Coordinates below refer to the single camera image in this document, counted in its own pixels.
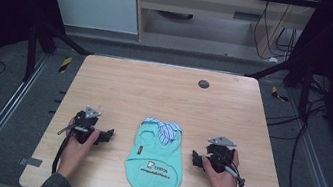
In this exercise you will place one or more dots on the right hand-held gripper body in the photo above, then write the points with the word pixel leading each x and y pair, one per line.
pixel 221 153

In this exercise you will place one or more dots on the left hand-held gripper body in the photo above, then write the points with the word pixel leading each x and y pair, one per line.
pixel 86 124

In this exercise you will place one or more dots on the teal pet shirt striped collar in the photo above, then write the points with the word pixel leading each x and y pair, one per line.
pixel 154 162

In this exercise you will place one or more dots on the grey round table grommet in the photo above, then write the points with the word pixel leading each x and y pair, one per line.
pixel 203 84

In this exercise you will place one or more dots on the grey metal table bracket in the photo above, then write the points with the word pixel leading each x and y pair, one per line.
pixel 30 161

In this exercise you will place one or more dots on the yellow black striped tape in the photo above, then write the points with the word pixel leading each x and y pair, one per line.
pixel 278 94
pixel 65 64

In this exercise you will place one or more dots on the person's right hand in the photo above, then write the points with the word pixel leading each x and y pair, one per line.
pixel 223 183

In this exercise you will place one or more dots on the person's left hand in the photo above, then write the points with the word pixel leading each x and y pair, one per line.
pixel 74 153

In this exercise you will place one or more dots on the black metal stand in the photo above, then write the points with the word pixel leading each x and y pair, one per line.
pixel 32 52
pixel 305 91

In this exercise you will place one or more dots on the light wooden desk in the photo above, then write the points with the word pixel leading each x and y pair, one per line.
pixel 202 4

